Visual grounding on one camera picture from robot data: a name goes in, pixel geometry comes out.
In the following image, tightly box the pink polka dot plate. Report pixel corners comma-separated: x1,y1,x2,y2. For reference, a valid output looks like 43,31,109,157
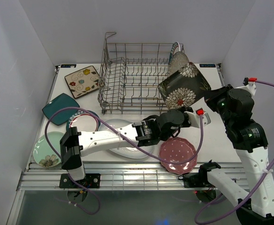
159,137,197,175

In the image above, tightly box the black square floral plate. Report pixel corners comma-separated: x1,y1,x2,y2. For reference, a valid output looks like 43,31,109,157
158,62,211,109

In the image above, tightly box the speckled beige blue round plate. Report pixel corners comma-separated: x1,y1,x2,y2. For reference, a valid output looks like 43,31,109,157
167,51,189,76

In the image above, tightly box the grey wire dish rack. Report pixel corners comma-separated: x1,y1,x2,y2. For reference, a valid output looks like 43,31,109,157
98,32,173,114

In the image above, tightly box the white plate teal red rim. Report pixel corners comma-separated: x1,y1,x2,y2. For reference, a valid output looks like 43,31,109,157
66,110,101,132
169,42,185,61

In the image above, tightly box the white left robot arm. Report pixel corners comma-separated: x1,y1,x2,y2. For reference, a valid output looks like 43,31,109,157
60,109,192,188

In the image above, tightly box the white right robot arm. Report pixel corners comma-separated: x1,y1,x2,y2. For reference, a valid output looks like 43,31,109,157
198,85,274,225

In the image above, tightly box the right blue label sticker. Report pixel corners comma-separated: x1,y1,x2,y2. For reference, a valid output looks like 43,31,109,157
199,64,216,68

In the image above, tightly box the white oval plate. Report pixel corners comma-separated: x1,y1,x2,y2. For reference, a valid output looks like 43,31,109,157
98,119,155,159

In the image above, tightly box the beige square flower plate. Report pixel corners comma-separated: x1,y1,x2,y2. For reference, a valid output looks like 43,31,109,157
65,66,99,99

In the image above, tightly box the teal square plate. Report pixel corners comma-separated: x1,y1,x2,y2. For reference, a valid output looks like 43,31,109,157
42,93,80,126

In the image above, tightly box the light green round plate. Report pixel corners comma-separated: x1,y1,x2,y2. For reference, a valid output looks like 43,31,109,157
33,131,63,168

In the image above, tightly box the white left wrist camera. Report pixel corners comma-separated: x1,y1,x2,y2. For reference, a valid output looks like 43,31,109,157
186,108,211,128

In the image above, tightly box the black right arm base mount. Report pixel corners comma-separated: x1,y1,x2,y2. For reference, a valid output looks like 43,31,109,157
178,173,205,188

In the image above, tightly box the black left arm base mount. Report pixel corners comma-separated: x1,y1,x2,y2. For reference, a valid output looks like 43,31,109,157
59,173,101,188

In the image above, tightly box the aluminium table frame rail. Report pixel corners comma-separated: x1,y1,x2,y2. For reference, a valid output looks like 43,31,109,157
18,64,248,191

